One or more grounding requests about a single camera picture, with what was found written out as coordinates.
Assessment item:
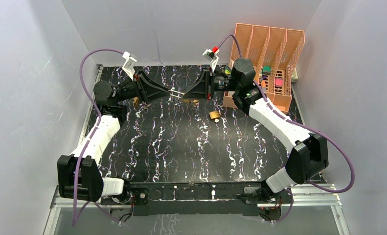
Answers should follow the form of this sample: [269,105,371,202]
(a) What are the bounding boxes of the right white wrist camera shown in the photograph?
[203,47,219,72]

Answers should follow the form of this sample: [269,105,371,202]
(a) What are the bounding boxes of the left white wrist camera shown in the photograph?
[121,51,137,81]

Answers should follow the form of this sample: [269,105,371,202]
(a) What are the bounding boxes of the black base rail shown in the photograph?
[50,181,340,224]

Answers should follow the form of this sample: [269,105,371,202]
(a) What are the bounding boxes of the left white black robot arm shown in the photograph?
[57,70,171,204]

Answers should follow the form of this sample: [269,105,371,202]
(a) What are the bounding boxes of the orange plastic file organizer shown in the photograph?
[228,23,305,113]

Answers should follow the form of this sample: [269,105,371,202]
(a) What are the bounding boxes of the pink object in organizer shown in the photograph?
[274,77,284,89]

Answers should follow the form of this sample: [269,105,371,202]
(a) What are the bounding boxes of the small brass padlock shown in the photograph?
[169,88,184,98]
[182,99,199,105]

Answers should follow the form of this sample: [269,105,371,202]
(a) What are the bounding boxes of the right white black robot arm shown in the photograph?
[182,57,329,203]

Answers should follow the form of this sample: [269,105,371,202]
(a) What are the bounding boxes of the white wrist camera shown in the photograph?
[203,47,219,72]
[121,51,137,81]

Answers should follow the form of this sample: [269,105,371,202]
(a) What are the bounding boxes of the purple cable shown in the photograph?
[216,34,355,194]
[71,49,126,227]

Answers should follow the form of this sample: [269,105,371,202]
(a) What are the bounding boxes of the large brass padlock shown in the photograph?
[133,97,151,110]

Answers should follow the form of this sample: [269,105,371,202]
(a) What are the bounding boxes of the green object in organizer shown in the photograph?
[261,66,272,75]

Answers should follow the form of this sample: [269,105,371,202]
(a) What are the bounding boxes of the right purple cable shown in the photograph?
[216,34,355,194]

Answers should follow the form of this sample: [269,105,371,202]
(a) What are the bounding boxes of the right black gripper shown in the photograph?
[182,67,240,101]

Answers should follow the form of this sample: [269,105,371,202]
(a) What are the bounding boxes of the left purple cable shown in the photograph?
[71,49,126,227]

